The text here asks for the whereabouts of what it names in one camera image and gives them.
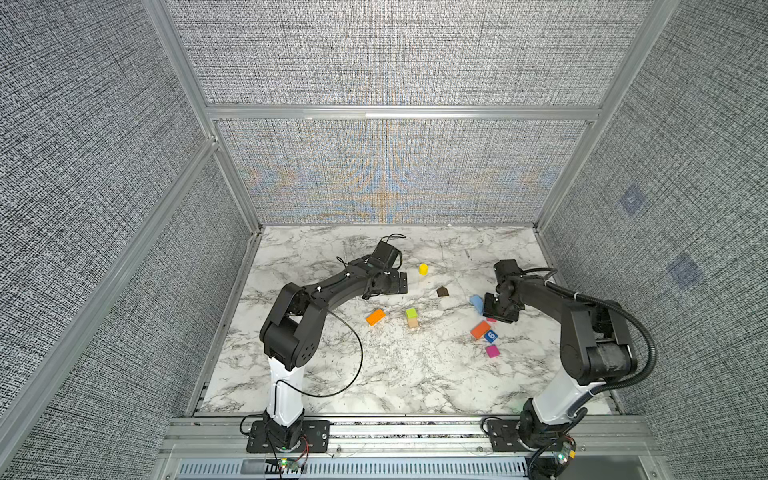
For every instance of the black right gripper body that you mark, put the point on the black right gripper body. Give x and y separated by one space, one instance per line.
494 307

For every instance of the red-orange wood block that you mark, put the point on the red-orange wood block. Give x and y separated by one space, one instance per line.
480 330

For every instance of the aluminium front rail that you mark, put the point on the aluminium front rail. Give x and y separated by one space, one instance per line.
404 436

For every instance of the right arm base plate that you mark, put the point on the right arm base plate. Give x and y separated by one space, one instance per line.
503 434

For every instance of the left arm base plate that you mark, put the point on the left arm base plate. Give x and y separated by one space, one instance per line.
266 436

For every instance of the light blue wood block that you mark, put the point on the light blue wood block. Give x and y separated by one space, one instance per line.
478 303

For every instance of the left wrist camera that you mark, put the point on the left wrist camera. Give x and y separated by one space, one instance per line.
386 256

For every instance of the orange wood block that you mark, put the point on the orange wood block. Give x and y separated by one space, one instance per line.
375 317

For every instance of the blue number wood cube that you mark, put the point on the blue number wood cube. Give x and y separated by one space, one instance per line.
491 336

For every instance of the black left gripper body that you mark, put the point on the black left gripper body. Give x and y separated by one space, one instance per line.
391 283

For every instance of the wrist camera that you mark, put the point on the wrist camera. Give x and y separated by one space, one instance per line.
386 256
505 271

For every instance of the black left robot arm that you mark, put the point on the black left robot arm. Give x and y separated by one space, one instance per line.
293 329

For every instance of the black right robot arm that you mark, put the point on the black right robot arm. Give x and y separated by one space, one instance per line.
602 347

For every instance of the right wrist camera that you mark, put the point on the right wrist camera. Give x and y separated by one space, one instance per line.
505 271

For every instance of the magenta wood cube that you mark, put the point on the magenta wood cube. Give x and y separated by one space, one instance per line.
492 351

